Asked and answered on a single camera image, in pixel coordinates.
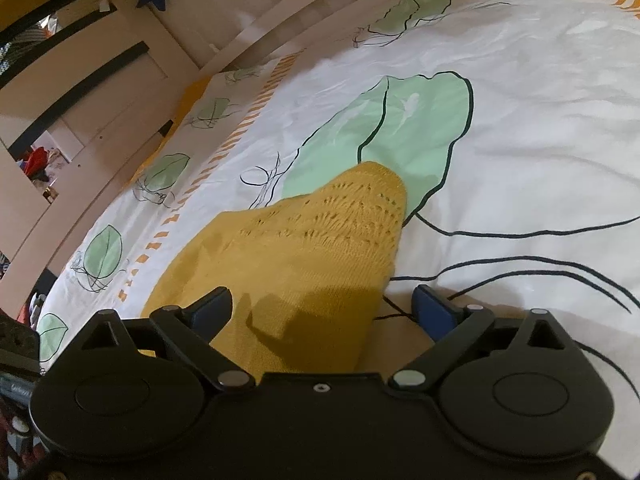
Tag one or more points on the white leaf-print duvet cover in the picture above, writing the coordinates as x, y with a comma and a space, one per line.
525, 135

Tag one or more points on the mustard yellow bed sheet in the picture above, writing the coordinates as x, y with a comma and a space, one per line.
192, 92

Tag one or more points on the light wooden bed frame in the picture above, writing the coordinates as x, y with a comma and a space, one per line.
125, 85

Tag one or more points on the red cloth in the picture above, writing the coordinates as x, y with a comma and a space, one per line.
36, 160

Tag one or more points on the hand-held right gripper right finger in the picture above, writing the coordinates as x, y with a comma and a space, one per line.
432, 312

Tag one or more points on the mustard yellow knit sweater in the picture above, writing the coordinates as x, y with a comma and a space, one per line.
310, 255

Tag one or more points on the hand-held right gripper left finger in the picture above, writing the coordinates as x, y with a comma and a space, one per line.
212, 310

